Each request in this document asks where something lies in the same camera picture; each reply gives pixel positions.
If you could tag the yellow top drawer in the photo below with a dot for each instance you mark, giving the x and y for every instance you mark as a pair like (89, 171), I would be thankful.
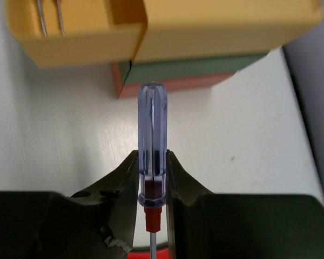
(95, 31)

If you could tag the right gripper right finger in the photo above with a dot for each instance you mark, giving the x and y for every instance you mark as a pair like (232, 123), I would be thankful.
(203, 224)

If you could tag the red utility knife centre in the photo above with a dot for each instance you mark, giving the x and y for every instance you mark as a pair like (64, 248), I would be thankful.
(161, 254)

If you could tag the red bottom drawer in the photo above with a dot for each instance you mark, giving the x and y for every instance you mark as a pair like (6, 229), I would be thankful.
(124, 90)

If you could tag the yellow drawer cabinet shell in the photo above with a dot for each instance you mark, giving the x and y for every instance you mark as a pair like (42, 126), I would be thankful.
(173, 30)

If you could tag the large blue handle screwdriver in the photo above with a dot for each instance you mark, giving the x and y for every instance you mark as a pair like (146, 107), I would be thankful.
(152, 149)

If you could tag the green middle drawer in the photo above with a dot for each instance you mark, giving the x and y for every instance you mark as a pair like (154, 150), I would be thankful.
(132, 73)

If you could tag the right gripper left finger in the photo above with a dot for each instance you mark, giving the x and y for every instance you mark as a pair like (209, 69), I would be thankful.
(96, 222)

